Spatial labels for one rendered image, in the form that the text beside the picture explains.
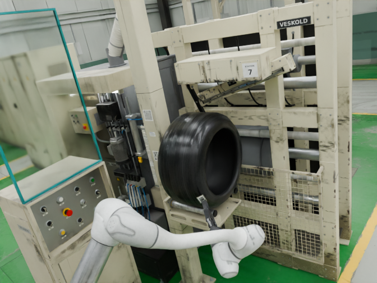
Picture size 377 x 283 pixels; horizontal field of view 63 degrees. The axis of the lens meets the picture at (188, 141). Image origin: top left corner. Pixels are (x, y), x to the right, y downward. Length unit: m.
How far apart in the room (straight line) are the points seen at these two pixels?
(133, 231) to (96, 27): 11.34
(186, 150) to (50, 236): 0.96
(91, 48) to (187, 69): 10.12
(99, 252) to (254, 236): 0.67
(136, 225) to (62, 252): 0.96
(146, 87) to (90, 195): 0.80
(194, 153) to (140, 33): 0.77
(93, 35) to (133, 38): 10.27
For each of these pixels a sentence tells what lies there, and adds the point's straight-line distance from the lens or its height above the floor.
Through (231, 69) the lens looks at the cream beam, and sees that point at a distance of 1.87.
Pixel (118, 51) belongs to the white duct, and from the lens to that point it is 2.50.
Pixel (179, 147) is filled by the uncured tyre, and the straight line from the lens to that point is 1.72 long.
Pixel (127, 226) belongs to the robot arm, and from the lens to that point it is 1.18.
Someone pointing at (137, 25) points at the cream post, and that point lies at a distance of 1.91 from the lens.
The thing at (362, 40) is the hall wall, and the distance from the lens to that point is 10.51.
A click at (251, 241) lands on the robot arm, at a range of 1.48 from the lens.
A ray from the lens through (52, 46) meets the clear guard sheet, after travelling 1.96.
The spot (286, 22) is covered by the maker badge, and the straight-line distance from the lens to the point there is 2.04.
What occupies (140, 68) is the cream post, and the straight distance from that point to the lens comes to 1.93.
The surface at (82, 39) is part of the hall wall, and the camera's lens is 11.93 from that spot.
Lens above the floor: 2.00
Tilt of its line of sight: 20 degrees down
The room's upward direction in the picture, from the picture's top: 11 degrees counter-clockwise
